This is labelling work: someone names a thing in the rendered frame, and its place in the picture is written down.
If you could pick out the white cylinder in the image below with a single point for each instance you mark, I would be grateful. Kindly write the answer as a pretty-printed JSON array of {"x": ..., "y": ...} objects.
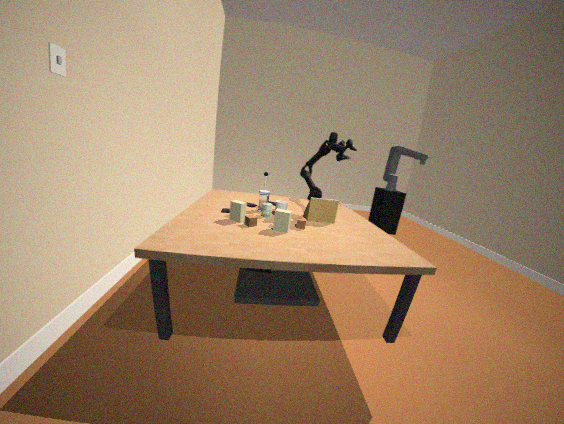
[{"x": 281, "y": 205}]

